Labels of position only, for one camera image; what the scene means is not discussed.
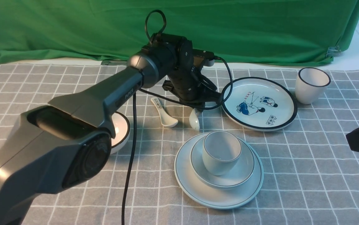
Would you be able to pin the pale blue ceramic cup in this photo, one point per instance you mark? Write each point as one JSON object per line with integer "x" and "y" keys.
{"x": 221, "y": 151}

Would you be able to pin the white spoon with label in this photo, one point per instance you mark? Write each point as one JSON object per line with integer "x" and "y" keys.
{"x": 166, "y": 120}

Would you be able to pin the white bowl black rim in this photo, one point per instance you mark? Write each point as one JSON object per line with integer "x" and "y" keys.
{"x": 122, "y": 130}

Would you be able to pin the illustrated plate black rim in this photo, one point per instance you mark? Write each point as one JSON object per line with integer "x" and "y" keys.
{"x": 259, "y": 104}

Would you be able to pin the metal binder clip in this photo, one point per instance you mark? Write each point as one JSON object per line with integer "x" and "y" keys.
{"x": 333, "y": 51}

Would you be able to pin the pale blue ceramic spoon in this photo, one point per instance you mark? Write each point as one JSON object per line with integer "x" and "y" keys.
{"x": 194, "y": 119}

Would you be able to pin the white cup black rim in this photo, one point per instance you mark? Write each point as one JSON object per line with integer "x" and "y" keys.
{"x": 310, "y": 84}

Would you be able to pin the green backdrop cloth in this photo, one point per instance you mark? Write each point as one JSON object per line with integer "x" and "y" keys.
{"x": 278, "y": 32}

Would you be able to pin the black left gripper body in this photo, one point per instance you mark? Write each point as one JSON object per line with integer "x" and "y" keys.
{"x": 192, "y": 88}

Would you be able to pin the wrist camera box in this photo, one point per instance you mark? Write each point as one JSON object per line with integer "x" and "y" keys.
{"x": 203, "y": 58}

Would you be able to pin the pale blue large plate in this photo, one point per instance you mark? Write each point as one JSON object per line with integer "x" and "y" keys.
{"x": 210, "y": 195}

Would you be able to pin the pale blue ceramic bowl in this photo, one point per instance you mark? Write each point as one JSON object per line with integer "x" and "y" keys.
{"x": 239, "y": 174}

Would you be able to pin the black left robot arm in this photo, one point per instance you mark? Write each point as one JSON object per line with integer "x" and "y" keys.
{"x": 57, "y": 146}

